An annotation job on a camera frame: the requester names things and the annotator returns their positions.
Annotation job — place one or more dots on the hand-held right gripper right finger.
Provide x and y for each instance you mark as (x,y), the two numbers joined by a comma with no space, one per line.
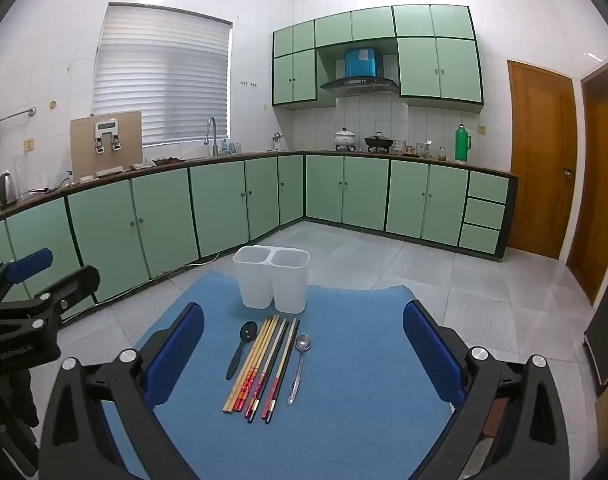
(431,355)

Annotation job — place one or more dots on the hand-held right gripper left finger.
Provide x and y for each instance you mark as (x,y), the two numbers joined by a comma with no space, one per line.
(183,355)

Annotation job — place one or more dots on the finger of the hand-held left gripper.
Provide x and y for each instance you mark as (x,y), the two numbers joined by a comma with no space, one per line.
(76,280)
(28,265)

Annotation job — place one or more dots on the black plastic spoon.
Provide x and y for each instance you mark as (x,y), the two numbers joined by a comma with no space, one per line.
(248,332)

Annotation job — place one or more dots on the red patterned wooden chopstick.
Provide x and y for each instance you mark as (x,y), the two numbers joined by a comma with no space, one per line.
(251,385)
(245,385)

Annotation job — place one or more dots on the black chopstick with banded end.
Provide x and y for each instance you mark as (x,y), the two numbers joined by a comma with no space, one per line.
(270,360)
(288,360)
(282,360)
(274,360)

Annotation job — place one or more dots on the white two-compartment utensil holder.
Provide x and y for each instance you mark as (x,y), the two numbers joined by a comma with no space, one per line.
(256,285)

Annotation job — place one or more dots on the metal spoon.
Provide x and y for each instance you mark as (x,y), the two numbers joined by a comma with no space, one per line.
(303,342)

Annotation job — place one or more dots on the metal electric kettle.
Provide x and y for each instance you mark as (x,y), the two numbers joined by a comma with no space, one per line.
(7,190)

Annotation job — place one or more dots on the brown wooden board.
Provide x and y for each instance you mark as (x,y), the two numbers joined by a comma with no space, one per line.
(494,417)

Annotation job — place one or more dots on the clear tall container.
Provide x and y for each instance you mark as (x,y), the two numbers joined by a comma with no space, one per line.
(22,175)

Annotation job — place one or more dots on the blue table mat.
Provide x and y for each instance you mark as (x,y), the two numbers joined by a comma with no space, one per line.
(334,385)

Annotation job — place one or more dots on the crumpled light cloth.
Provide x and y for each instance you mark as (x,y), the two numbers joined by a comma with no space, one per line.
(143,164)

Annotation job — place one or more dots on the metal towel bar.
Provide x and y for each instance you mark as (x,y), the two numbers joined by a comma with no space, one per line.
(18,114)

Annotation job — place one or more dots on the dark cloth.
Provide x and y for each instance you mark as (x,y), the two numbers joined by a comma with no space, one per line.
(171,161)

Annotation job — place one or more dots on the green kitchen base cabinets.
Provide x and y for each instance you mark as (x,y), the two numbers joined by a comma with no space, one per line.
(218,205)

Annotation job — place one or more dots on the dark furniture piece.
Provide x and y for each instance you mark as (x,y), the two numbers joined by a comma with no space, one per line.
(606,350)

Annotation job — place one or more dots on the metal sink faucet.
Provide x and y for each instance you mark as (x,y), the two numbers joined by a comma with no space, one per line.
(213,135)

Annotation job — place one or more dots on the patterned ceramic cup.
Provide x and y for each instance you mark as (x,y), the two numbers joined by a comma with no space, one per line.
(423,149)

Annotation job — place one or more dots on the green thermos flask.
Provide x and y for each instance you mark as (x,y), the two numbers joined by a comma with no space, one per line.
(462,147)

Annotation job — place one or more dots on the gas stove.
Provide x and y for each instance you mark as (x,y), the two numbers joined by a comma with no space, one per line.
(359,149)

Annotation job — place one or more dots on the black wok with lid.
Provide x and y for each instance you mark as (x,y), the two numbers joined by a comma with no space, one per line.
(379,141)

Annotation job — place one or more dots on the white window blind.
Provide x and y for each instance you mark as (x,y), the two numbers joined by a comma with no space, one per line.
(158,75)

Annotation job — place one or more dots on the brown wooden door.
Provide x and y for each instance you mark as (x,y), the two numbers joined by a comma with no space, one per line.
(539,160)
(601,185)

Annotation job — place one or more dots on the white cooking pot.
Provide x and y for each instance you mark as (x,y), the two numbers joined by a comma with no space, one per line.
(345,137)

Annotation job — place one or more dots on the range hood with blue film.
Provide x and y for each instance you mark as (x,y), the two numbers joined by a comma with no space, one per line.
(359,62)

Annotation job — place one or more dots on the green wall cabinets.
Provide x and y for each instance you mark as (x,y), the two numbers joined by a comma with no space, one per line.
(434,65)

